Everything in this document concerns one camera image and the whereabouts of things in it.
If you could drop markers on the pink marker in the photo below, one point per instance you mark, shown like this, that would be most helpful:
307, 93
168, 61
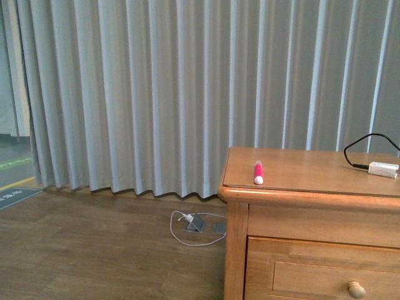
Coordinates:
258, 173

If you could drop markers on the wooden drawer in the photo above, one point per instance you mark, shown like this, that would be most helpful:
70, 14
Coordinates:
291, 269

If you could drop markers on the round wooden drawer knob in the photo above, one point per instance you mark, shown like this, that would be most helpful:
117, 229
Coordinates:
355, 290

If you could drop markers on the white charger plug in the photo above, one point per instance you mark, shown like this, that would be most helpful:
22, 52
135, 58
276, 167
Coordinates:
188, 217

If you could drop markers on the open floor socket box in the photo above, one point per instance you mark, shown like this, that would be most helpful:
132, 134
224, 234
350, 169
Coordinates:
197, 225

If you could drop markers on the grey pleated curtain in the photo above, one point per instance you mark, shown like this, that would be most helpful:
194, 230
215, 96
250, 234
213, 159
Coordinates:
150, 95

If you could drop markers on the closed floor socket cover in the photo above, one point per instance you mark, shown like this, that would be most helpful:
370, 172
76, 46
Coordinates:
219, 228

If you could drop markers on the wooden nightstand cabinet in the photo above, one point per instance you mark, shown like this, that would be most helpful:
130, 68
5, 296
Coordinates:
306, 196

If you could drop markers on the white adapter box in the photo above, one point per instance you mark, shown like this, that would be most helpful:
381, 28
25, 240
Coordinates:
387, 170

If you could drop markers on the dark floor sign mat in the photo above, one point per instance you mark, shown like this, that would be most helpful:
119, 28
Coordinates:
13, 195

